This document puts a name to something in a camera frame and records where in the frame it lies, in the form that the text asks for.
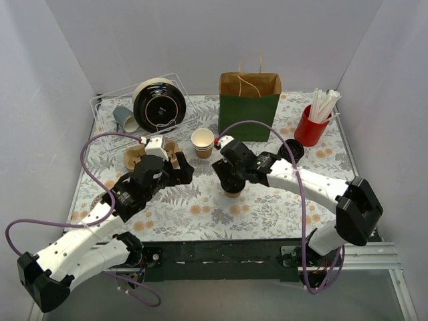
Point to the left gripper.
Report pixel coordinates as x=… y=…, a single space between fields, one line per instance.
x=177 y=170

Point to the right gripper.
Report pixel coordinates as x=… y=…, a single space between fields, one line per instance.
x=226 y=172

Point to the single paper cup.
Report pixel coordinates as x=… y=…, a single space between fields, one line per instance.
x=232 y=195

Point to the green paper bag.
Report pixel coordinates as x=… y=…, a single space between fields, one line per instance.
x=248 y=96

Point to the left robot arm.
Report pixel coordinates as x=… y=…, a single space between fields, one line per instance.
x=52 y=273

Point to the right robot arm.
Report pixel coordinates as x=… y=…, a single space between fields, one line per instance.
x=354 y=203

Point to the stack of paper cups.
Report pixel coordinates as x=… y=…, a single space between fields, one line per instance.
x=203 y=140

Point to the cardboard cup carrier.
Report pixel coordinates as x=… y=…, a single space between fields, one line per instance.
x=133 y=154

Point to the stack of black lids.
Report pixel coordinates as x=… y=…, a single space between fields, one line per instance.
x=295 y=147

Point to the black plate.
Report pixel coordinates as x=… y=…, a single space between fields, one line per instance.
x=158 y=104

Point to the red cup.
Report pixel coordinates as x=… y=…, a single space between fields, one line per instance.
x=308 y=133

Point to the grey mug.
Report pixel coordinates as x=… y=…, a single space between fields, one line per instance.
x=125 y=118

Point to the floral table mat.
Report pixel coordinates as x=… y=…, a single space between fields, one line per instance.
x=201 y=211

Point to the patterned round coaster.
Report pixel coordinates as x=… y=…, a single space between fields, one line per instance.
x=96 y=200

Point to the white wrapped straws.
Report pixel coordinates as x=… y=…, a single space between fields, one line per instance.
x=322 y=107

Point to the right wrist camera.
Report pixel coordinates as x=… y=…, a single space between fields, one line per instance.
x=222 y=142

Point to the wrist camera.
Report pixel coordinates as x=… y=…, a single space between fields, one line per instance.
x=156 y=146
x=222 y=142

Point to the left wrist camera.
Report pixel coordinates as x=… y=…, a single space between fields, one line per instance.
x=156 y=146

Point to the white wire dish rack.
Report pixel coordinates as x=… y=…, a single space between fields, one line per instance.
x=104 y=105

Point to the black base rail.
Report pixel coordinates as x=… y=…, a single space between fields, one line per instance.
x=246 y=259

